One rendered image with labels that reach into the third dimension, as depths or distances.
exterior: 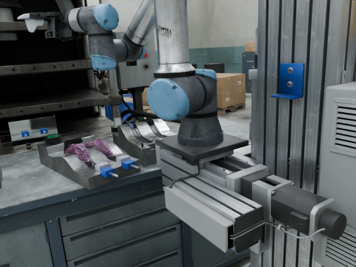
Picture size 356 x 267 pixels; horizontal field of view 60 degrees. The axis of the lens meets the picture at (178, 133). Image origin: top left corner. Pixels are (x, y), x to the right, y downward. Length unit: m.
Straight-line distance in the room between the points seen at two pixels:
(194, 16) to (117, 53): 9.44
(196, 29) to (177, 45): 9.62
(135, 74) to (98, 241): 1.25
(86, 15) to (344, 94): 0.73
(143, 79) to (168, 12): 1.54
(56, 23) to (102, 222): 0.87
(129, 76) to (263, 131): 1.48
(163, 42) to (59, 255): 1.06
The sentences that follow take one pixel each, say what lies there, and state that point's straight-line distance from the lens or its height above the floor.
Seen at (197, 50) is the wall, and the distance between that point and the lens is 10.43.
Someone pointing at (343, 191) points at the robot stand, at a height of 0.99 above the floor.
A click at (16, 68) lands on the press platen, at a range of 2.11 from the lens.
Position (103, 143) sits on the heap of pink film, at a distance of 1.53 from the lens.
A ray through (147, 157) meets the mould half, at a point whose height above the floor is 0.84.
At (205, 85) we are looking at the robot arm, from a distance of 0.92.
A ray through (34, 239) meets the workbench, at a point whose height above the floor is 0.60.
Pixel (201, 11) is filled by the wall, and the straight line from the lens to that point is 10.61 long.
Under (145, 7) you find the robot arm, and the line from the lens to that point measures 1.03.
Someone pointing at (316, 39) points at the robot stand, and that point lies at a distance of 0.85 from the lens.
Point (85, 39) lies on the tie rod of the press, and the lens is 2.78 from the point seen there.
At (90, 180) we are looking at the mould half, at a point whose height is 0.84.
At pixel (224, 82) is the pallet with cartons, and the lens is 6.13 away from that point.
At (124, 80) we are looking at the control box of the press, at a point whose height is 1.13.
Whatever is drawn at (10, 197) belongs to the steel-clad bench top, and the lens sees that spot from 1.41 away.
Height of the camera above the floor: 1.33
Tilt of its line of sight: 15 degrees down
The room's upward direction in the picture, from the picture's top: 3 degrees counter-clockwise
